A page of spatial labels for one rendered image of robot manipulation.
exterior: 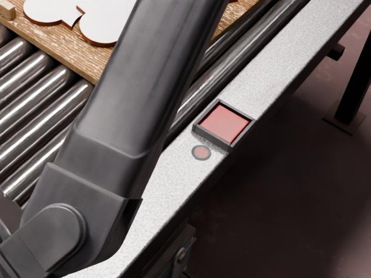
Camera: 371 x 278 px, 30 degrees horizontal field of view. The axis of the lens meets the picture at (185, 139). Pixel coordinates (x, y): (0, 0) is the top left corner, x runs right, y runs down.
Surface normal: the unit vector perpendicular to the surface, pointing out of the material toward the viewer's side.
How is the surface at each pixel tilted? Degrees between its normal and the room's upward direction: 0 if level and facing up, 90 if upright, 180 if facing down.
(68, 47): 0
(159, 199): 0
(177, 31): 39
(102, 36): 6
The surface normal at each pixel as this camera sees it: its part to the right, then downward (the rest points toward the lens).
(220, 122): 0.12, -0.65
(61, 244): -0.13, -0.08
